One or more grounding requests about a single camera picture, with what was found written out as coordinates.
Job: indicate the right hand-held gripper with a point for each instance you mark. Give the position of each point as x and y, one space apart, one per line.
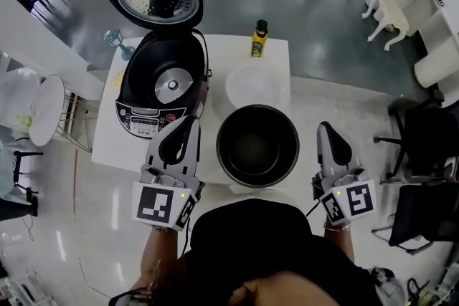
355 200

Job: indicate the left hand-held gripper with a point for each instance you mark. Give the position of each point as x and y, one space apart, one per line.
154 204

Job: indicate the black pot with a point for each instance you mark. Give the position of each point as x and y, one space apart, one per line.
258 154

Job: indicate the white steamer tray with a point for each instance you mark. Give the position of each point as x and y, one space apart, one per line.
254 86

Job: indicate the person's right forearm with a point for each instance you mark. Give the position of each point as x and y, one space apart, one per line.
339 243

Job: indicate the person's left forearm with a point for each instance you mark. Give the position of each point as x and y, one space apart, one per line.
159 254

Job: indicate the maroon rice cooker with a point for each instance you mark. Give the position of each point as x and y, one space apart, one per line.
143 118

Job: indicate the yellow popcorn pile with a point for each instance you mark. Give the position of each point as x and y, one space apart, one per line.
118 80

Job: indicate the black office chair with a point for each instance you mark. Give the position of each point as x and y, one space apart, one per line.
423 218
426 139

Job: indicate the person's dark top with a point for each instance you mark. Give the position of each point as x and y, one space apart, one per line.
251 233

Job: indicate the teal lantern lamp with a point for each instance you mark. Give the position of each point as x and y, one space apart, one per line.
125 52

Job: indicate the yellow oil bottle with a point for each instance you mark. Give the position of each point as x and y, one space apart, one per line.
259 43

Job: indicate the white console table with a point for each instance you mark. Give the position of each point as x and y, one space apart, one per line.
437 64

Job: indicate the white round side table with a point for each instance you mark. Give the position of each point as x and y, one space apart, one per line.
46 111

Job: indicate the white ornate stool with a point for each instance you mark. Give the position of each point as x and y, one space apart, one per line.
391 14

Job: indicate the person's face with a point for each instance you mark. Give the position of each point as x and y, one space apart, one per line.
272 290

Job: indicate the pale green bottle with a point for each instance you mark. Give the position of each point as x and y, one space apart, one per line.
23 120

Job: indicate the pale teal storage box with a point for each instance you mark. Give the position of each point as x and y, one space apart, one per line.
5 172

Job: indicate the white column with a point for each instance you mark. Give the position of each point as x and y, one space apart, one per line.
36 43

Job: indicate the black dining chair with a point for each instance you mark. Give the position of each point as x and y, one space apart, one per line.
25 1

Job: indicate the black frame chair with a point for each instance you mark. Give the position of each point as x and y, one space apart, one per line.
18 172

